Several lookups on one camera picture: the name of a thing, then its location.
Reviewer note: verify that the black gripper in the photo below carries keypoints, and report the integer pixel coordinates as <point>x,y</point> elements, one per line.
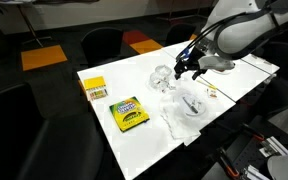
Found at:
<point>188,60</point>

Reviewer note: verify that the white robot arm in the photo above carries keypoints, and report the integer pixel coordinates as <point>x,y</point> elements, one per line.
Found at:
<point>234,29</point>

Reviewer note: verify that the white round plate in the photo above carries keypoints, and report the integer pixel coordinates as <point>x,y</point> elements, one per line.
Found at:
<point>193,100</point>

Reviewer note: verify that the clear glass bowl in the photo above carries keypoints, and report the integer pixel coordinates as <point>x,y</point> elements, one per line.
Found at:
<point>159,79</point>

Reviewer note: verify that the small sachet packets card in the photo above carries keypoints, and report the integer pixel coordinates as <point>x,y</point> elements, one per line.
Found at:
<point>212,93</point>

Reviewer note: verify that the yellow marker pen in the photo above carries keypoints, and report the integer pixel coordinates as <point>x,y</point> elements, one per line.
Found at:
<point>206,84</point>

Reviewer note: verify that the small white saucer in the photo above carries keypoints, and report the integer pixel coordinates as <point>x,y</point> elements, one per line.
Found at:
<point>223,71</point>

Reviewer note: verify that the white paper napkin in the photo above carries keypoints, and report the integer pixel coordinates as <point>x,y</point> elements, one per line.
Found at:
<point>181,126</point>

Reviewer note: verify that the yellow green crayon box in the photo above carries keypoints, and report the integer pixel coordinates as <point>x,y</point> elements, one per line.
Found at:
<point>128,113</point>

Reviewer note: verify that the black chair far middle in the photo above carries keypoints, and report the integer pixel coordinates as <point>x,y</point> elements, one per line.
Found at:
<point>102,45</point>

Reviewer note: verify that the black chair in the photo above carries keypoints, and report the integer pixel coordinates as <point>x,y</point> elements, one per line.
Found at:
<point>102,45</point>
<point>35,148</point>

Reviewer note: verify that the black chair near left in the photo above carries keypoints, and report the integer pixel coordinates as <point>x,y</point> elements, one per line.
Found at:
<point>35,148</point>

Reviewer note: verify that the small round side table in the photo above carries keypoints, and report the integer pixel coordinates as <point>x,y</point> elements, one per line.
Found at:
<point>19,4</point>

